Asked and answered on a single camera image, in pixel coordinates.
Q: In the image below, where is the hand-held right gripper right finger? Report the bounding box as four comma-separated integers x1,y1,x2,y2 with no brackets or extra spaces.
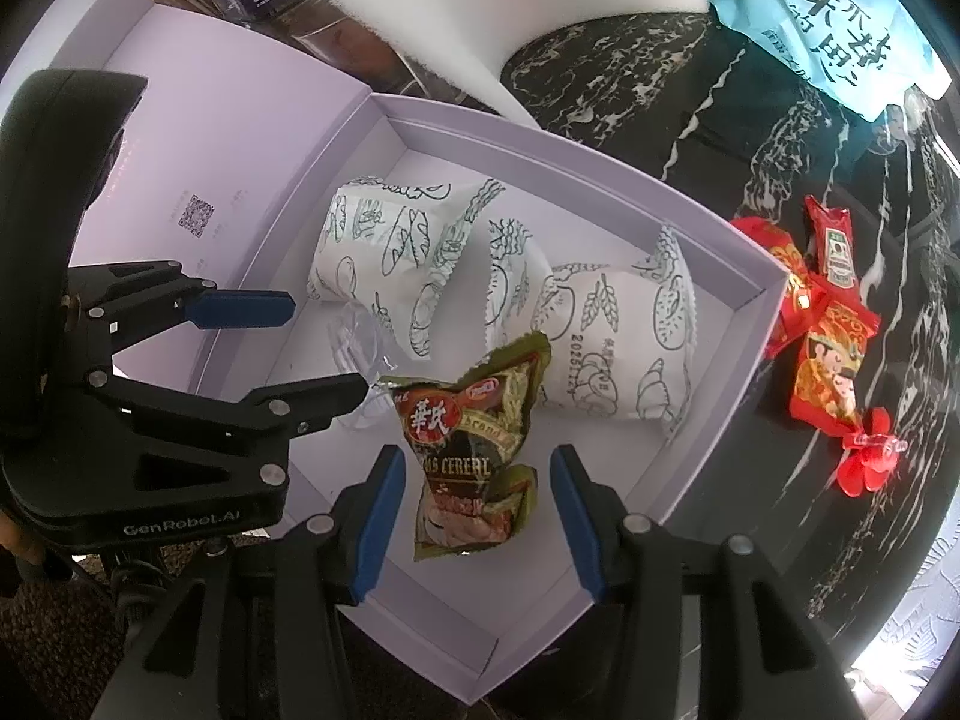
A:
550,445,850,720

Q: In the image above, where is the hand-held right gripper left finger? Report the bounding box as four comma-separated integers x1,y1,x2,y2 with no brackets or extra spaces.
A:
139,444,408,720

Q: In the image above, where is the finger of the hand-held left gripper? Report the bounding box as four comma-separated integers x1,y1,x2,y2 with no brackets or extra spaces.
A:
75,366,371,509
64,260,299,355

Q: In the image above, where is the clear plastic wrapper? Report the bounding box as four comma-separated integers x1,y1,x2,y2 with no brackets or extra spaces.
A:
326,306,400,430

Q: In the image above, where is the green cereal snack packet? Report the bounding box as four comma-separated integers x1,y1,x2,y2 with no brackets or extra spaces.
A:
375,330,554,563

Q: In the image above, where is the white printed bread packet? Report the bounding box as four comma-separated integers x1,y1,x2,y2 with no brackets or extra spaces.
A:
306,174,527,362
486,225,696,441

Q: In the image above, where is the red figure print snack packet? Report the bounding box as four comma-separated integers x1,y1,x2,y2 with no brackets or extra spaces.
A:
787,300,884,437

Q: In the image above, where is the red plastic flower clip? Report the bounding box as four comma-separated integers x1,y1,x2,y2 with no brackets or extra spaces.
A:
835,409,910,501

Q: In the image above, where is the red gold candy packet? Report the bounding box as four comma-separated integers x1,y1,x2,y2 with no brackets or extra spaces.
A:
731,216,826,359

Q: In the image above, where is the lavender gift box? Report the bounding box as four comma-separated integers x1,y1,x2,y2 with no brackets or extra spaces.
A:
0,4,790,704

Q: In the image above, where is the red ketchup packet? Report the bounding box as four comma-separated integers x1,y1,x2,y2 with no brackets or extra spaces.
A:
802,195,861,287

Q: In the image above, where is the brown fleece garment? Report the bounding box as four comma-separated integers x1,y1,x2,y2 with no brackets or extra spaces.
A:
0,540,226,720

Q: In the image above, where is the grey leaf pattern chair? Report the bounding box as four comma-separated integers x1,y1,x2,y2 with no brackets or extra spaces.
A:
881,517,960,665

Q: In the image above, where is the white foam sheet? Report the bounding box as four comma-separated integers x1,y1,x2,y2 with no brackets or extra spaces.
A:
238,0,715,122

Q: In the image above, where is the light blue plastic bag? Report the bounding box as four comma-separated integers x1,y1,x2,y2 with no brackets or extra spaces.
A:
709,0,947,122

